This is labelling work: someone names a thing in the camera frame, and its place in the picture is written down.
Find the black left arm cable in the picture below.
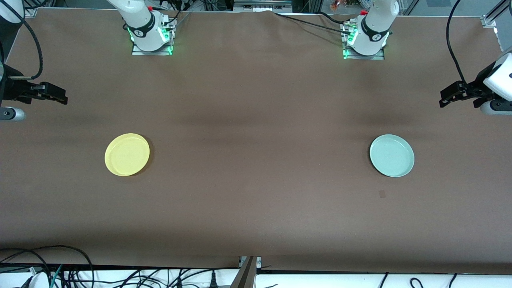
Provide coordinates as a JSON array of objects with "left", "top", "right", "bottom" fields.
[{"left": 446, "top": 0, "right": 468, "bottom": 86}]

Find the pale green plate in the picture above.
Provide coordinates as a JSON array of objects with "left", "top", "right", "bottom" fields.
[{"left": 369, "top": 134, "right": 415, "bottom": 178}]

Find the aluminium corner profile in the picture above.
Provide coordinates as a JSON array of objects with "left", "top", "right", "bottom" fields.
[{"left": 481, "top": 0, "right": 512, "bottom": 28}]

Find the aluminium frame strut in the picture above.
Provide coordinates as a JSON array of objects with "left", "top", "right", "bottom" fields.
[{"left": 234, "top": 256, "right": 262, "bottom": 288}]

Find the orange red background item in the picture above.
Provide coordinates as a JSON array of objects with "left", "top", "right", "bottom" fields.
[{"left": 330, "top": 0, "right": 360, "bottom": 10}]

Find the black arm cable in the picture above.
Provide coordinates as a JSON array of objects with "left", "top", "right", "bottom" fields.
[
  {"left": 0, "top": 0, "right": 44, "bottom": 80},
  {"left": 446, "top": 0, "right": 468, "bottom": 86}
]

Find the yellow plate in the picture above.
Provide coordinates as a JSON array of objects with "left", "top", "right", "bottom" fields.
[{"left": 104, "top": 133, "right": 150, "bottom": 176}]

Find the brown table cover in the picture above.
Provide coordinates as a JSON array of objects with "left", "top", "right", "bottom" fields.
[{"left": 0, "top": 8, "right": 512, "bottom": 275}]

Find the looping black floor cable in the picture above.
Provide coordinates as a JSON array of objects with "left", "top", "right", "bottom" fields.
[{"left": 0, "top": 245, "right": 95, "bottom": 288}]

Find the green cable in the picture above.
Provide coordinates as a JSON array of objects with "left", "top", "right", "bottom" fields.
[{"left": 50, "top": 264, "right": 64, "bottom": 288}]

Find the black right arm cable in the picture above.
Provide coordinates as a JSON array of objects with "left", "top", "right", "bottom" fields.
[{"left": 0, "top": 0, "right": 44, "bottom": 80}]

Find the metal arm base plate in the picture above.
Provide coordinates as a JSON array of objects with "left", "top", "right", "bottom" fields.
[
  {"left": 342, "top": 22, "right": 385, "bottom": 60},
  {"left": 131, "top": 24, "right": 175, "bottom": 56}
]

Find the long black base cable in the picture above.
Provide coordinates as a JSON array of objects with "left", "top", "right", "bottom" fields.
[{"left": 274, "top": 12, "right": 352, "bottom": 33}]

